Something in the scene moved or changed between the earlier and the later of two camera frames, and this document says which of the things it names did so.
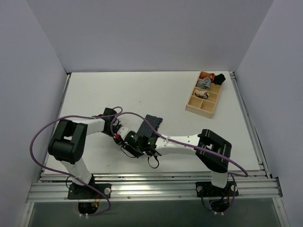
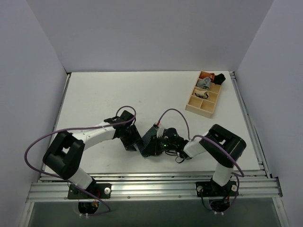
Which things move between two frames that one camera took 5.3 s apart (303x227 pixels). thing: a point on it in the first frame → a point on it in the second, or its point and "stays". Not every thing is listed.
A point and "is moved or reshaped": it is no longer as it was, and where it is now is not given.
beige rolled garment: x=201 y=94 stays
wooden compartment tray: x=204 y=96 stays
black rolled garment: x=219 y=79 stays
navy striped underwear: x=146 y=129 is moved or reshaped
